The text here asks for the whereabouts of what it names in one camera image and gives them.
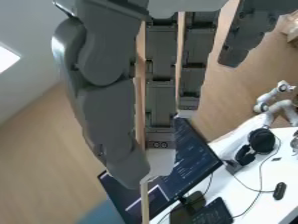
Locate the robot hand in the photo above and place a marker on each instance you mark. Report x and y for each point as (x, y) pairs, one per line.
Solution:
(106, 110)

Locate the wooden chopstick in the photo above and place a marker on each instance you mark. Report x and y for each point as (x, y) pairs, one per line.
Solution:
(144, 203)

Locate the computer monitor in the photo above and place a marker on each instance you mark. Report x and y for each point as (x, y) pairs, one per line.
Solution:
(194, 156)

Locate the black headphones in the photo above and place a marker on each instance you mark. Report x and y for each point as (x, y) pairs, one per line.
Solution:
(261, 140)

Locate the small white jointed device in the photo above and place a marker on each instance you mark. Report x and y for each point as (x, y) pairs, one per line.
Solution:
(277, 106)

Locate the black keyboard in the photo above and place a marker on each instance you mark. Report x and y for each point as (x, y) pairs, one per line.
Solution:
(213, 213)

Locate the white desk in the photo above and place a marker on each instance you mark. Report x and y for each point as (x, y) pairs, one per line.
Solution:
(261, 173)

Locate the small black oblong device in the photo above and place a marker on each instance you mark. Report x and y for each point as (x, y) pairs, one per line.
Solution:
(279, 190)

